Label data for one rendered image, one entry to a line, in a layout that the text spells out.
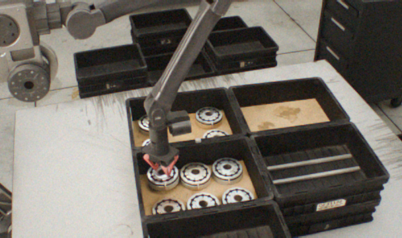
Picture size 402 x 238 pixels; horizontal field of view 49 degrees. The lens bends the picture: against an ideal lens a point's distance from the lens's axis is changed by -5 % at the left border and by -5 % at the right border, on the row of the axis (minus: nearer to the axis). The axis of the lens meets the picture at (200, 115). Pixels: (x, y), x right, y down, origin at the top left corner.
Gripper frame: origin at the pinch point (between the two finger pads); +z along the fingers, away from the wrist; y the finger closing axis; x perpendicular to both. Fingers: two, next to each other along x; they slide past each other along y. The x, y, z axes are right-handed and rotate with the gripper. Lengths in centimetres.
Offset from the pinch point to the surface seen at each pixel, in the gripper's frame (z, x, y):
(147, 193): 5.9, 6.7, 1.9
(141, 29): 41, -131, 122
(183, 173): 3.3, -5.2, -4.5
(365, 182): -2, -27, -59
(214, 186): 6.5, -8.1, -14.8
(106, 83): 36, -64, 91
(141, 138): 6.0, -13.7, 21.0
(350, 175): 8, -38, -52
